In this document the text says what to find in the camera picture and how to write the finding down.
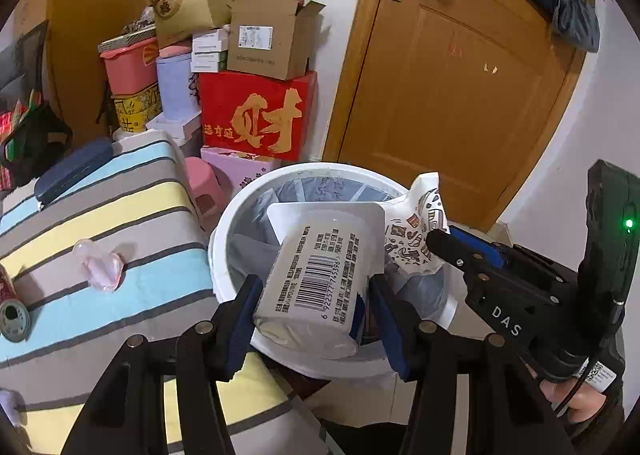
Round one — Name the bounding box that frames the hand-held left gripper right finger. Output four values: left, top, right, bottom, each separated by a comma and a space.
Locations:
367, 274, 571, 455

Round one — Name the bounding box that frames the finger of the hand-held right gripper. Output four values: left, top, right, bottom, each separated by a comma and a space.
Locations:
426, 228, 501, 281
450, 226, 516, 266

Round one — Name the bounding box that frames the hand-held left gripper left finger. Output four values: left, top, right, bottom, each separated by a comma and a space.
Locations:
60, 274, 266, 455

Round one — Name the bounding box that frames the patterned paper bag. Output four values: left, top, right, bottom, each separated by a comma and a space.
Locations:
382, 172, 453, 276

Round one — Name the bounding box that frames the white round waste bin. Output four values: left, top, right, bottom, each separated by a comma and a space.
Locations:
207, 162, 458, 381

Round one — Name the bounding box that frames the white drink carton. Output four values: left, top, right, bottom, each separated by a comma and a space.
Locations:
252, 202, 387, 360

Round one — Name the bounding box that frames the clear pink plastic cup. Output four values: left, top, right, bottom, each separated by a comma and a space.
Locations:
72, 237, 126, 293

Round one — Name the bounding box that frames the red drink can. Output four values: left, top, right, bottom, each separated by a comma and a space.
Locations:
0, 265, 32, 343

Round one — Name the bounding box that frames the person's right forearm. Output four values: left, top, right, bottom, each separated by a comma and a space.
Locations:
567, 392, 631, 455

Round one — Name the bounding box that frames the white trash bin with liner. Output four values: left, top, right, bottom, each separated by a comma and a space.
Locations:
227, 175, 458, 331

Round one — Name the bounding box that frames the person's right hand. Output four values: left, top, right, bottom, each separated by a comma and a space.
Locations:
539, 377, 618, 423

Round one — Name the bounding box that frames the pink plastic stool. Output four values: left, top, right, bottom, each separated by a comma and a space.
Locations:
184, 156, 232, 231

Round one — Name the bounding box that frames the wooden door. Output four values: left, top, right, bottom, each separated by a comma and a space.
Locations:
322, 0, 588, 233

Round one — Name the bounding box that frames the pink floral box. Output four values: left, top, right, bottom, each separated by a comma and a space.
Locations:
200, 145, 281, 196

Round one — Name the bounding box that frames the striped blanket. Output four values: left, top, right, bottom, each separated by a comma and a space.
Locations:
0, 130, 321, 455

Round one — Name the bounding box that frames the white storage box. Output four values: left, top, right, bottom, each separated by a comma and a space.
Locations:
145, 110, 203, 158

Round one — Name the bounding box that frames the red gift box gold print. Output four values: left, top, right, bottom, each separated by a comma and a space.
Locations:
199, 70, 318, 162

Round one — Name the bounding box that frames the dark blue glasses case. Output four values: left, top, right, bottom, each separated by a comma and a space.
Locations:
34, 138, 115, 208

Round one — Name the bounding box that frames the yellow patterned box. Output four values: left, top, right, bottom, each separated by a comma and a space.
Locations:
111, 85, 163, 133

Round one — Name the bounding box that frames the blue grey hanging bag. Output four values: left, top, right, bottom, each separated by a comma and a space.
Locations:
552, 0, 601, 53

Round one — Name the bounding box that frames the lilac round box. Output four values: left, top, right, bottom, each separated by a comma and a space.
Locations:
156, 51, 202, 118

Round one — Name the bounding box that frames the small white box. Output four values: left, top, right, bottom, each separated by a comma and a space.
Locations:
191, 51, 228, 73
192, 28, 231, 53

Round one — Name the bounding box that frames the black handbag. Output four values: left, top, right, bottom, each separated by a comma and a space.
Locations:
0, 105, 73, 188

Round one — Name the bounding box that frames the open brown cardboard box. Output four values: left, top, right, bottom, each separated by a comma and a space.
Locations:
226, 0, 326, 81

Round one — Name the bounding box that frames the pink plastic storage bin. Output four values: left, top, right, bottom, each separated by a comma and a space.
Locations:
99, 38, 160, 97

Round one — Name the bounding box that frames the red plaid bag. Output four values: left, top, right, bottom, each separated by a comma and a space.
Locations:
0, 90, 43, 146

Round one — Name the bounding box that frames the patterned flat box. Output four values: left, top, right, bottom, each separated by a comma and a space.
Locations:
97, 28, 158, 53

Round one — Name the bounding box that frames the wooden wardrobe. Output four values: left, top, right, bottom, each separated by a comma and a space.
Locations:
45, 0, 163, 141

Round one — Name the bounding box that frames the black cable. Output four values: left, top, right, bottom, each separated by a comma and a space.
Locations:
550, 300, 626, 416

